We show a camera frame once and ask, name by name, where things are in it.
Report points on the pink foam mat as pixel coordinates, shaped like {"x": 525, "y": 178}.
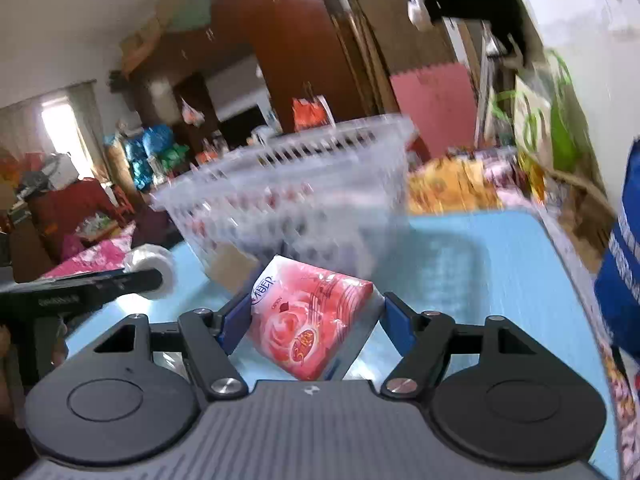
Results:
{"x": 441, "y": 103}

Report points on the brown wooden board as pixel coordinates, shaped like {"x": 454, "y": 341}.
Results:
{"x": 390, "y": 45}

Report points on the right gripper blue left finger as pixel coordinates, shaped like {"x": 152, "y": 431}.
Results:
{"x": 209, "y": 339}

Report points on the yellow patterned blanket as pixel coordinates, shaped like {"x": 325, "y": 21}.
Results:
{"x": 451, "y": 185}

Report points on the orange white hanging bag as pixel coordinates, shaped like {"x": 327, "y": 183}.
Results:
{"x": 311, "y": 113}

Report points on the dark red wooden wardrobe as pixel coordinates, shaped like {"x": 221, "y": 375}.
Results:
{"x": 297, "y": 47}

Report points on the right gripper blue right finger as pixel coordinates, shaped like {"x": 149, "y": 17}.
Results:
{"x": 422, "y": 340}

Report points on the green white shopping bag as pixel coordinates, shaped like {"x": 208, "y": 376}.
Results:
{"x": 538, "y": 110}

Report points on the white tape roll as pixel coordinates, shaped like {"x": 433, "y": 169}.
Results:
{"x": 153, "y": 268}

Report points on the white plastic perforated basket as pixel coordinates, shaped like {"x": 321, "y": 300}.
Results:
{"x": 334, "y": 197}

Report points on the beige window curtain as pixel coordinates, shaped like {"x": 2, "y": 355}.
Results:
{"x": 83, "y": 102}

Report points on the person's left hand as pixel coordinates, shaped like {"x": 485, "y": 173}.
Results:
{"x": 12, "y": 394}

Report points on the blue plastic bag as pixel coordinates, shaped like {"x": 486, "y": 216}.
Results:
{"x": 617, "y": 284}

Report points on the pink rose tissue pack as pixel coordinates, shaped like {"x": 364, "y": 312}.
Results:
{"x": 309, "y": 321}

